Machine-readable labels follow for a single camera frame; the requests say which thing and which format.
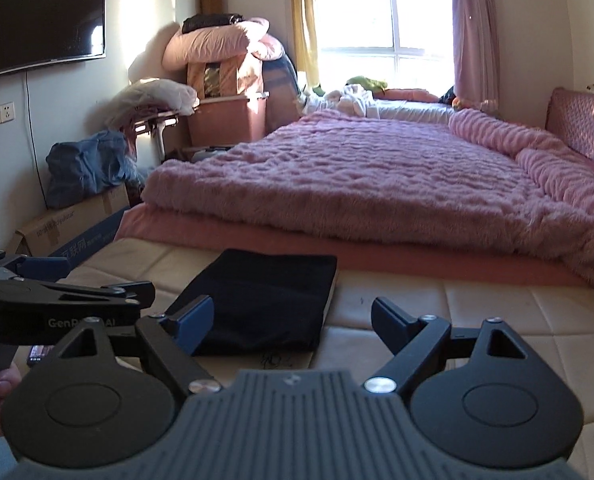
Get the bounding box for blue grey storage bag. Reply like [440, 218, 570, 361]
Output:
[261, 52, 301, 127]

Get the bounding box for pink plastic storage bin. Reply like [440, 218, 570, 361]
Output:
[186, 91, 270, 148]

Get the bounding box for pink curtain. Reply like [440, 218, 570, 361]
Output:
[451, 0, 502, 112]

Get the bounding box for black wall television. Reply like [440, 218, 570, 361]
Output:
[0, 0, 106, 77]

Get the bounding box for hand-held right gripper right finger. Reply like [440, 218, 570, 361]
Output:
[364, 297, 542, 399]

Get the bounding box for black pants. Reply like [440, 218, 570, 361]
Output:
[164, 248, 339, 356]

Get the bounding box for cardboard box with blue band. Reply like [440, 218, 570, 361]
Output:
[7, 185, 130, 272]

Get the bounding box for black folded cloth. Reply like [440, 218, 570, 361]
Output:
[182, 12, 245, 34]

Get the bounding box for yellow curtain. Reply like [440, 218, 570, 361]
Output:
[289, 0, 324, 92]

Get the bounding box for beige quilt storage bag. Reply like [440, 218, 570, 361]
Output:
[186, 55, 266, 99]

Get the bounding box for white bedding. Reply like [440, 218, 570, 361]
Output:
[376, 99, 458, 124]

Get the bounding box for pink mattress pad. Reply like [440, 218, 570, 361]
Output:
[113, 205, 594, 288]

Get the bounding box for black television cable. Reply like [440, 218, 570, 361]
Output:
[24, 72, 49, 209]

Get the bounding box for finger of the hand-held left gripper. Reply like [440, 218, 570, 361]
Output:
[37, 281, 156, 311]
[0, 250, 70, 283]

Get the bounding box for white cloth pile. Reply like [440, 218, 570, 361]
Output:
[102, 79, 200, 128]

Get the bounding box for white crumpled clothes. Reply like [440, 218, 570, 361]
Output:
[303, 85, 379, 119]

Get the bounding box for pink quilted headboard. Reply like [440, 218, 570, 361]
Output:
[544, 87, 594, 182]

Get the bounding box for pink long cushion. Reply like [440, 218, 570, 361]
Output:
[374, 88, 441, 104]

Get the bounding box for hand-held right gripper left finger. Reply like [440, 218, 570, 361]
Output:
[52, 294, 223, 401]

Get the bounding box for window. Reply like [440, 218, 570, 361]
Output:
[316, 0, 456, 93]

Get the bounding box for blue cloth bundle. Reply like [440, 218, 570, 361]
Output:
[46, 129, 140, 209]

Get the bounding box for pink fuzzy blanket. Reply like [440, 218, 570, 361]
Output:
[141, 107, 594, 291]

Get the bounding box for green cloth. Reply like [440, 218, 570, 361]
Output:
[346, 75, 389, 92]

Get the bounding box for pink folded quilts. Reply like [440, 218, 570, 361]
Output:
[161, 17, 286, 73]

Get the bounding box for folding table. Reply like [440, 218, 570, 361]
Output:
[131, 110, 181, 162]

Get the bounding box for person's left hand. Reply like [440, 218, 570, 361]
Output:
[0, 362, 24, 438]

